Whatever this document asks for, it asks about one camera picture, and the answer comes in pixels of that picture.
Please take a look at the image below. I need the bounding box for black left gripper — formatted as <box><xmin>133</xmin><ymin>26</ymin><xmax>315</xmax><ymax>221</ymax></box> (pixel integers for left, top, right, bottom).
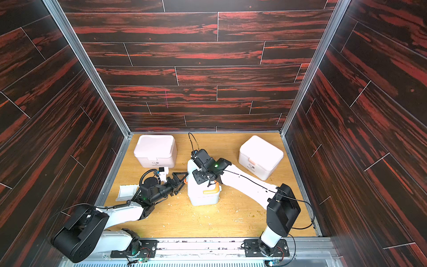
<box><xmin>149</xmin><ymin>173</ymin><xmax>187</xmax><ymax>205</ymax></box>

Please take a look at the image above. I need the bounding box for white orange handled box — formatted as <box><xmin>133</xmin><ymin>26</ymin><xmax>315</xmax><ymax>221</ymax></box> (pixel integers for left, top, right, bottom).
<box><xmin>187</xmin><ymin>160</ymin><xmax>221</xmax><ymax>206</ymax></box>

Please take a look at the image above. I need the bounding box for pink medicine chest box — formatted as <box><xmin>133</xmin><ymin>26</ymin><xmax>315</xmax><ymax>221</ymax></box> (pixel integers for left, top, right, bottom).
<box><xmin>134</xmin><ymin>135</ymin><xmax>177</xmax><ymax>168</ymax></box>

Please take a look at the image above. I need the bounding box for white pink first aid box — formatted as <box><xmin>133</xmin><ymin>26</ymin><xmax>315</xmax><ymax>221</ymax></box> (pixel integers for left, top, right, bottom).
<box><xmin>239</xmin><ymin>135</ymin><xmax>284</xmax><ymax>181</ymax></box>

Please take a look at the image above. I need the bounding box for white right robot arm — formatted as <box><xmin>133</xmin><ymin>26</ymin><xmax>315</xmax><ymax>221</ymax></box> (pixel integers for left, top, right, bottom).
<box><xmin>191</xmin><ymin>149</ymin><xmax>301</xmax><ymax>255</ymax></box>

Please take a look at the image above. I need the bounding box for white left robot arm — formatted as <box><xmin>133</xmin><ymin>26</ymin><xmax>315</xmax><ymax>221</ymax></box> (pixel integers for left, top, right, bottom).
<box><xmin>51</xmin><ymin>169</ymin><xmax>188</xmax><ymax>263</ymax></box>

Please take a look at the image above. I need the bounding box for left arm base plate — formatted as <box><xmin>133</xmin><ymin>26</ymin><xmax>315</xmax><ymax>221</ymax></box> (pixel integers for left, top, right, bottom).
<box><xmin>110</xmin><ymin>239</ymin><xmax>158</xmax><ymax>259</ymax></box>

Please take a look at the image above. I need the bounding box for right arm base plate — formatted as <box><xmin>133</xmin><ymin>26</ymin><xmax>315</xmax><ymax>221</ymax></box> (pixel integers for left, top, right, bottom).
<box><xmin>241</xmin><ymin>238</ymin><xmax>290</xmax><ymax>258</ymax></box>

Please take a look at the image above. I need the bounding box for aluminium frame rail left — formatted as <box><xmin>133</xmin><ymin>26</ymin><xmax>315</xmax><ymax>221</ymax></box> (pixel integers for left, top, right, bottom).
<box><xmin>43</xmin><ymin>0</ymin><xmax>131</xmax><ymax>138</ymax></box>

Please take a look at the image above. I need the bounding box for aluminium frame rail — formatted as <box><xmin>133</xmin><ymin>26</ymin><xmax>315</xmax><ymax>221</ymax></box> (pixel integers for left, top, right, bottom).
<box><xmin>43</xmin><ymin>0</ymin><xmax>131</xmax><ymax>138</ymax></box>
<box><xmin>280</xmin><ymin>0</ymin><xmax>352</xmax><ymax>136</ymax></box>

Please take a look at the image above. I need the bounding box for aluminium frame rail right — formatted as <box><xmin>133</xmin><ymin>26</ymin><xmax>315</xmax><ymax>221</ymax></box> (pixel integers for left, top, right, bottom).
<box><xmin>280</xmin><ymin>0</ymin><xmax>352</xmax><ymax>136</ymax></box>

